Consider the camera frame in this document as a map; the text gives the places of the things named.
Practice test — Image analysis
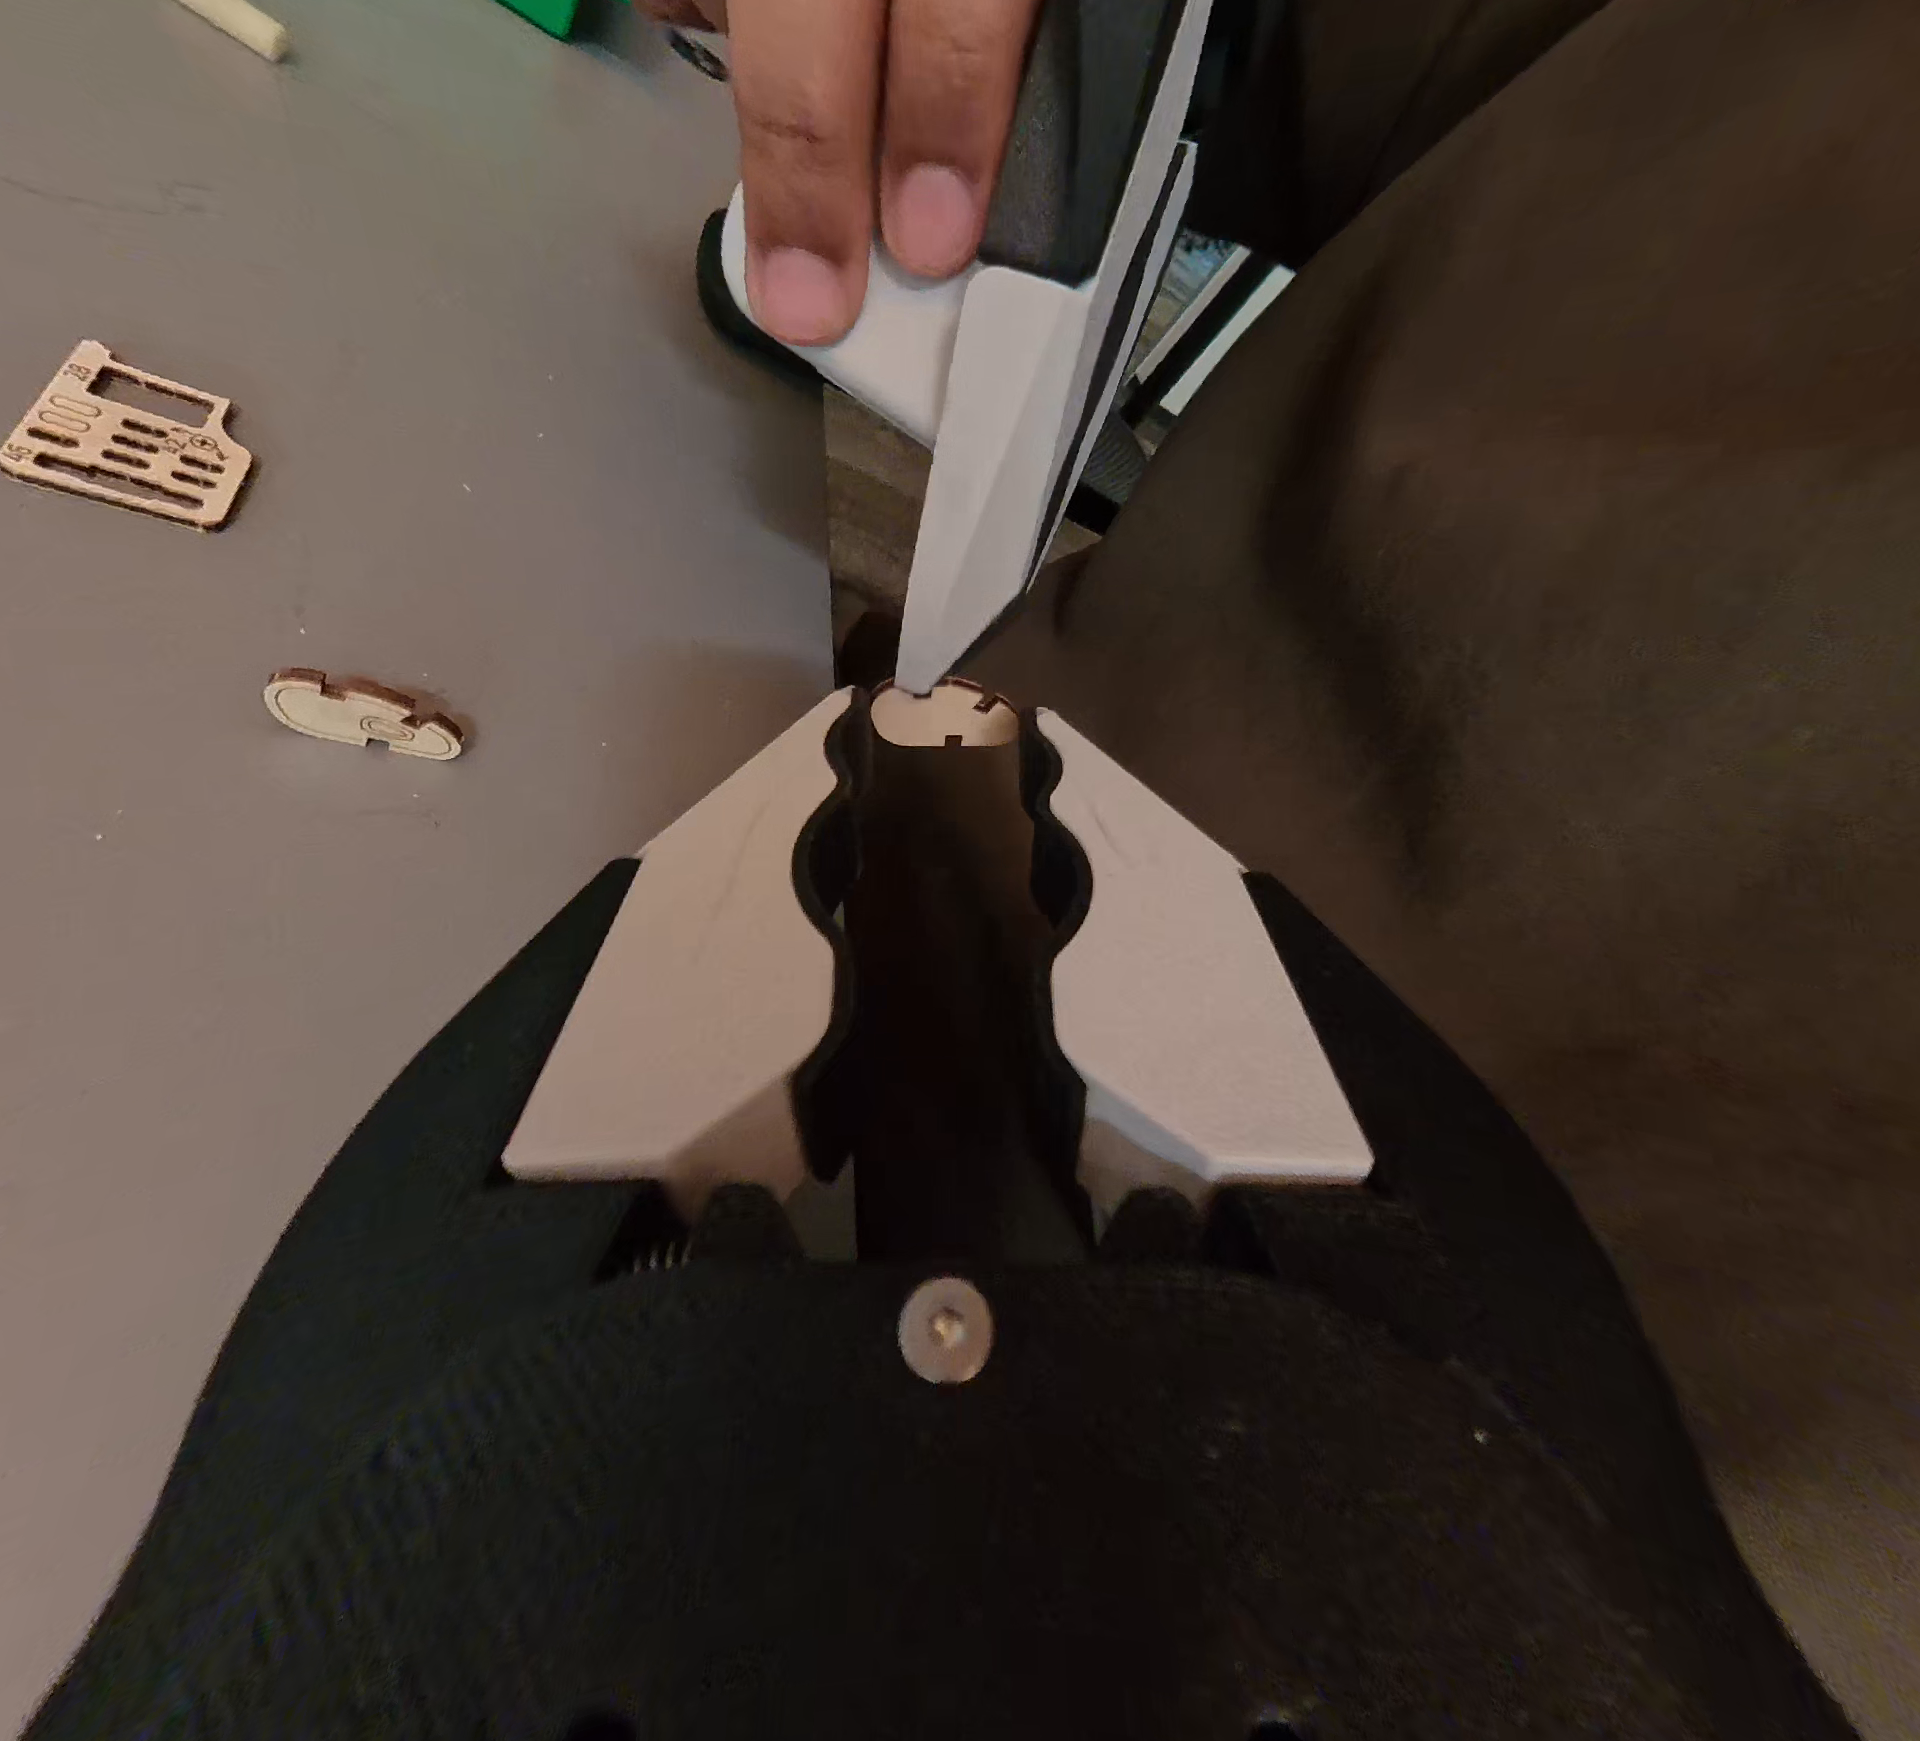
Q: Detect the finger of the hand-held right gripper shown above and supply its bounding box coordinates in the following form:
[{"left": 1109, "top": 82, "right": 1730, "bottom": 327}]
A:
[
  {"left": 894, "top": 0, "right": 1232, "bottom": 692},
  {"left": 1032, "top": 135, "right": 1207, "bottom": 584}
]

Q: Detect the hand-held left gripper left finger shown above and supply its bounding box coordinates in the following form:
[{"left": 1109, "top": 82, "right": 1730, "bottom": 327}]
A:
[{"left": 498, "top": 688, "right": 881, "bottom": 1267}]

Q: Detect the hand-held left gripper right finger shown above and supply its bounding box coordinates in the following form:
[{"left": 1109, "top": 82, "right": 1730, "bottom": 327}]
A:
[{"left": 1025, "top": 702, "right": 1378, "bottom": 1240}]

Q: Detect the oval wooden piece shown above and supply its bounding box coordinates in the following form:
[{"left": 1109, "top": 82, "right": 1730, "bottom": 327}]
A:
[{"left": 871, "top": 678, "right": 1022, "bottom": 751}]

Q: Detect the grey desk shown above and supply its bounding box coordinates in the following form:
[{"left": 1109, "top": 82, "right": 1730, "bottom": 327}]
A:
[{"left": 0, "top": 0, "right": 842, "bottom": 1734}]

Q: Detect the person's right hand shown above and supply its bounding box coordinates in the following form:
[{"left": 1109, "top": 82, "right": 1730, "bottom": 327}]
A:
[{"left": 525, "top": 0, "right": 1077, "bottom": 348}]

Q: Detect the rounded notched wooden piece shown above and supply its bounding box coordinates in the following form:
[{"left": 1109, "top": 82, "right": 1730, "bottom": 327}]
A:
[{"left": 264, "top": 668, "right": 468, "bottom": 762}]

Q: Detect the wooden piece with slot cutouts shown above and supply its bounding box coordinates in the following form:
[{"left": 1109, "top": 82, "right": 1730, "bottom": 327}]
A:
[{"left": 0, "top": 338, "right": 254, "bottom": 532}]

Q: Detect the white wax cylinder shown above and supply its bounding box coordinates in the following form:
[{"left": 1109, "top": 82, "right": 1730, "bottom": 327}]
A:
[{"left": 154, "top": 0, "right": 292, "bottom": 61}]

